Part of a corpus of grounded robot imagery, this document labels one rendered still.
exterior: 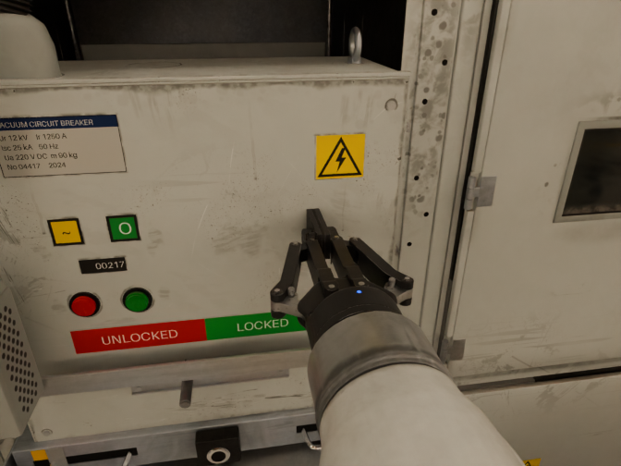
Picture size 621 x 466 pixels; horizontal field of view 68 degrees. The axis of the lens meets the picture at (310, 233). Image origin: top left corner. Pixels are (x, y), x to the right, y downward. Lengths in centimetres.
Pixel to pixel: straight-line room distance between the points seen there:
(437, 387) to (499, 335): 64
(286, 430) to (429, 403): 50
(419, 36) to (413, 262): 34
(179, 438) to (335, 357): 47
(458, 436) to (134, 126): 41
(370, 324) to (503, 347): 64
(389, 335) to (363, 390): 5
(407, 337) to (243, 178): 29
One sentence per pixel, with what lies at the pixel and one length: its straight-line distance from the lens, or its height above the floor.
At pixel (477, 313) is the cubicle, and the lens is 85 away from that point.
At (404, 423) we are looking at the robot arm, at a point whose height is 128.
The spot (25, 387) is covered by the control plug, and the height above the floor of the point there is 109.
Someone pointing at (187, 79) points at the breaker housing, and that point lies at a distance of 49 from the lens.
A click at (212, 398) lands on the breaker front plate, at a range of 70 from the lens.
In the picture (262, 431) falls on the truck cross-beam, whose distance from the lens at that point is 73.
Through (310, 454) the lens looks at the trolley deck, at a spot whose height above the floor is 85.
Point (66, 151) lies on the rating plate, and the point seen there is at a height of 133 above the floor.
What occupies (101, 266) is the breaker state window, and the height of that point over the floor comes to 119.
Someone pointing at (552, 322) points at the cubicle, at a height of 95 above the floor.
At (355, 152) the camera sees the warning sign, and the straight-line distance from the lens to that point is 52.
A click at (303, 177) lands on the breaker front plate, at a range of 52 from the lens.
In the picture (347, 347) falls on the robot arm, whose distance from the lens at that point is 29.
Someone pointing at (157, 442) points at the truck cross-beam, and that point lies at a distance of 74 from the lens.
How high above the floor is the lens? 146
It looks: 26 degrees down
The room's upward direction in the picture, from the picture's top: straight up
